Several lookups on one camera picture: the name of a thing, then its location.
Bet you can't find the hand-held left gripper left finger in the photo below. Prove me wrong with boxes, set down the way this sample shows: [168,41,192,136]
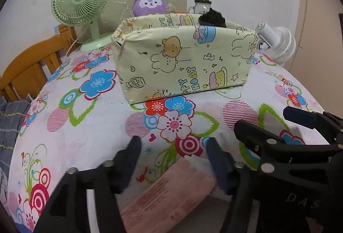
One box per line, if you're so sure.
[33,136,141,233]

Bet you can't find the grey plaid bedding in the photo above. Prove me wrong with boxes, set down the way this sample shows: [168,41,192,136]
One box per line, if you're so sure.
[0,95,31,196]

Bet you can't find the purple plush toy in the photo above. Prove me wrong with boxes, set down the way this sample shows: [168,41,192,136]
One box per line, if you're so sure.
[133,0,167,16]

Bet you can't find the beige cabinet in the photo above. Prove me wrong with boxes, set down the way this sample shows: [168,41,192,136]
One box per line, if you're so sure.
[291,0,343,105]

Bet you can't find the white clip fan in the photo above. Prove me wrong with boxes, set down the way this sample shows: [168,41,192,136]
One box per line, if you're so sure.
[254,22,296,66]

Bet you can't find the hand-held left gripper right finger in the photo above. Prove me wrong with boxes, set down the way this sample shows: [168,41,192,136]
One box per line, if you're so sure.
[206,137,258,233]

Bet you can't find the yellow printed storage box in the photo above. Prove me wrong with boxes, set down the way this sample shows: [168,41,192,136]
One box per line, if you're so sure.
[111,13,260,105]

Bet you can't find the white fan cable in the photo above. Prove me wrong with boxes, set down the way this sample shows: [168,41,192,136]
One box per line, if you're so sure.
[64,26,81,58]

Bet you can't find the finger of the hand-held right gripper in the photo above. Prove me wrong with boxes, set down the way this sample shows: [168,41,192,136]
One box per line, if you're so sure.
[234,120,288,173]
[283,106,343,142]

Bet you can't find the pink tissue packet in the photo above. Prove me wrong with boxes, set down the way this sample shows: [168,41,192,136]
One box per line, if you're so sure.
[120,157,217,233]

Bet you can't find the black cloth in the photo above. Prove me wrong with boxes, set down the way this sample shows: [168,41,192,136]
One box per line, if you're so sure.
[198,7,227,28]

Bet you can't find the floral tablecloth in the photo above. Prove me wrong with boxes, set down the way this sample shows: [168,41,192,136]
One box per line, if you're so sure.
[7,44,331,233]

